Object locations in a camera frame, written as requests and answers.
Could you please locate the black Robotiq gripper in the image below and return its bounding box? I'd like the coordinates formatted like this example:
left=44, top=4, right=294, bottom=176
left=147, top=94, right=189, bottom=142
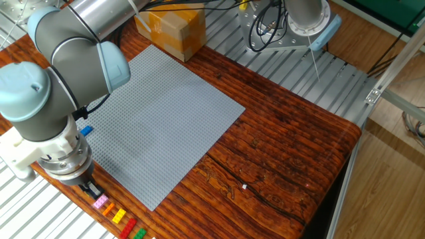
left=56, top=162, right=106, bottom=200

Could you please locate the pink Lego brick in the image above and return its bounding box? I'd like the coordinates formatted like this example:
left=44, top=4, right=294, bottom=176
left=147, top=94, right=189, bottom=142
left=92, top=194, right=110, bottom=210

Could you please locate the thin orange Lego brick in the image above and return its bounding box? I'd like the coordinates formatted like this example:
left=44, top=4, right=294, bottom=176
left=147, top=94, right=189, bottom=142
left=102, top=202, right=116, bottom=217

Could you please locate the yellow Lego brick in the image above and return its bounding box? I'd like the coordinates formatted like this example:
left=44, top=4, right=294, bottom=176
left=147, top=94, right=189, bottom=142
left=112, top=208, right=128, bottom=224

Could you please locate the long red Lego brick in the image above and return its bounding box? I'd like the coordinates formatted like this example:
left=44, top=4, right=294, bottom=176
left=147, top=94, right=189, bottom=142
left=118, top=218, right=138, bottom=239

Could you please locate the grey Lego baseplate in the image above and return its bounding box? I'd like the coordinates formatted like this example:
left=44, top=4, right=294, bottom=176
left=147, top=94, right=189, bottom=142
left=75, top=44, right=246, bottom=212

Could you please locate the taped cardboard box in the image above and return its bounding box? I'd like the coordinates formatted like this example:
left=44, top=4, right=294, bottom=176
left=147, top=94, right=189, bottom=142
left=134, top=3, right=207, bottom=63

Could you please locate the aluminium cross beam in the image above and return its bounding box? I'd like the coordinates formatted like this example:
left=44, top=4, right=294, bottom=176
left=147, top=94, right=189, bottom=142
left=381, top=89, right=425, bottom=124

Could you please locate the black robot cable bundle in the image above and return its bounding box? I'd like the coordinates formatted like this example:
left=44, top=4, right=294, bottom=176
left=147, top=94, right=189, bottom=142
left=71, top=0, right=290, bottom=121

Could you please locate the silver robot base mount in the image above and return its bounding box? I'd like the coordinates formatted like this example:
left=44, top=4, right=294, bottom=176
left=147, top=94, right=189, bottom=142
left=238, top=5, right=311, bottom=53

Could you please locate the silver metal bracket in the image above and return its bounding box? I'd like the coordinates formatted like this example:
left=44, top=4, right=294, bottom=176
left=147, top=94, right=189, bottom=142
left=364, top=87, right=383, bottom=106

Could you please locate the grey cable coil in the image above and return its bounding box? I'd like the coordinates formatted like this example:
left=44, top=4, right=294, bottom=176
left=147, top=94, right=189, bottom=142
left=400, top=106, right=425, bottom=149

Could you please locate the aluminium frame post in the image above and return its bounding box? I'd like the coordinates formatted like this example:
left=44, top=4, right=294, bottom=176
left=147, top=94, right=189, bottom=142
left=365, top=23, right=425, bottom=106

